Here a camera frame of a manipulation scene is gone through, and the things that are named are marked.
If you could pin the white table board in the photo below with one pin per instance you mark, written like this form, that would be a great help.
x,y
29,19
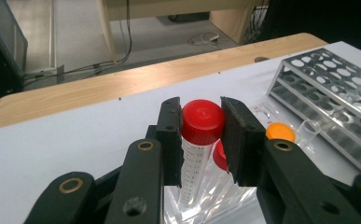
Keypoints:
x,y
60,149

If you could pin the dark grey cabinet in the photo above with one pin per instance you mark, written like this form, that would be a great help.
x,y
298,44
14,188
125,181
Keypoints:
x,y
1,46

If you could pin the light wooden desk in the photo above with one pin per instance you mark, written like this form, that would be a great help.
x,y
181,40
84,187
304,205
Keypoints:
x,y
175,7

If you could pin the red-capped centrifuge tube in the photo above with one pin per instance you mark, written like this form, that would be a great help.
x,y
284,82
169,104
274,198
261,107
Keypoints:
x,y
220,155
202,119

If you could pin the wooden table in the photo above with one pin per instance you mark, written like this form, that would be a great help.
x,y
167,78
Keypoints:
x,y
106,84

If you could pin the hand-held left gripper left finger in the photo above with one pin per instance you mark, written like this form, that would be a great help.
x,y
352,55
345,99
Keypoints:
x,y
170,140

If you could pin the metal tube rack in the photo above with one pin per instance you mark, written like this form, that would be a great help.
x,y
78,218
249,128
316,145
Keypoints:
x,y
333,93

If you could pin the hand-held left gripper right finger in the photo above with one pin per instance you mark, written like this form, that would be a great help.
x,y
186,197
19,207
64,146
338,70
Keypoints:
x,y
243,146

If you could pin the clear plastic tube rack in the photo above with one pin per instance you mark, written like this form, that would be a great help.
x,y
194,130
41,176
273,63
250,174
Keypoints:
x,y
212,196

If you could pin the orange-capped centrifuge tube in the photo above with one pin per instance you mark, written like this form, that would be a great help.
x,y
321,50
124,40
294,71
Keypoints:
x,y
280,131

